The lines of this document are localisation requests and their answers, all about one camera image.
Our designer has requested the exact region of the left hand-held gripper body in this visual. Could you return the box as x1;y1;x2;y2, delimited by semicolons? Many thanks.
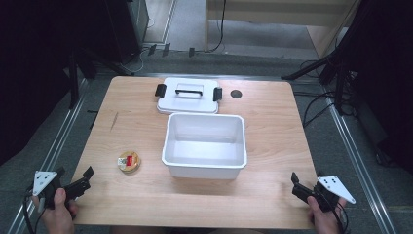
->
32;171;93;210

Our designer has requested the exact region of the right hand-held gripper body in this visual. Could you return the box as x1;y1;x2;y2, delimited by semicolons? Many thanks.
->
290;175;357;213

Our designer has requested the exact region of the round golden tin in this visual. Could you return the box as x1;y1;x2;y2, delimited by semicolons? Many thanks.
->
117;150;142;175

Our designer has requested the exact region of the white plastic storage box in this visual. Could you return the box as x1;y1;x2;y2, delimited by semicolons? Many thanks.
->
161;112;248;180

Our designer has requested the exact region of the person's right hand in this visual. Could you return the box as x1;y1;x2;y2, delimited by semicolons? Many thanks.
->
306;194;348;234

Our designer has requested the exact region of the person's left hand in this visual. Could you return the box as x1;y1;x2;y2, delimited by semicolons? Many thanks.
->
31;187;79;234

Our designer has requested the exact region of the black metal stand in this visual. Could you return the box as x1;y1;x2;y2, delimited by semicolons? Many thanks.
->
66;47;134;110

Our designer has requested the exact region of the black tripod stand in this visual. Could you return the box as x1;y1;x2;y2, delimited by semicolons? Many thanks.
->
281;0;374;116

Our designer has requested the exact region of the black cabinet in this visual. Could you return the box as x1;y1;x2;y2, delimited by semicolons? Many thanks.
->
103;0;150;64

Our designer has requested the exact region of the light wooden furniture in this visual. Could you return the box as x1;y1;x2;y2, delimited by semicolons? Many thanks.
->
204;0;362;59

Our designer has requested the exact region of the metal floor rail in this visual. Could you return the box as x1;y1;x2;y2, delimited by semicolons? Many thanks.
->
6;77;91;234
319;82;398;234

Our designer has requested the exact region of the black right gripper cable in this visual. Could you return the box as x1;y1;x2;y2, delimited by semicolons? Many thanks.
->
334;200;351;234

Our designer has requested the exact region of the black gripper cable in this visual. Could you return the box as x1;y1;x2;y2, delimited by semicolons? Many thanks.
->
21;189;47;234
334;200;351;234

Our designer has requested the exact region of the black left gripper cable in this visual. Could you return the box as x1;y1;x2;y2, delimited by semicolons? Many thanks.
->
21;189;47;234

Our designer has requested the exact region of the black floor cable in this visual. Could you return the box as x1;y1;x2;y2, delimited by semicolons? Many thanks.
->
291;59;355;130

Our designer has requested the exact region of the white floor cable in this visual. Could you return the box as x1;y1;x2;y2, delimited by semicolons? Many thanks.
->
120;16;156;74

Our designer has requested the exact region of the white lid with black handle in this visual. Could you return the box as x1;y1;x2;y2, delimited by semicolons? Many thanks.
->
154;76;224;115

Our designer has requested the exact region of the black hanging cable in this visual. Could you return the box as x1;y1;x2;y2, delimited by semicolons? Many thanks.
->
207;0;228;54

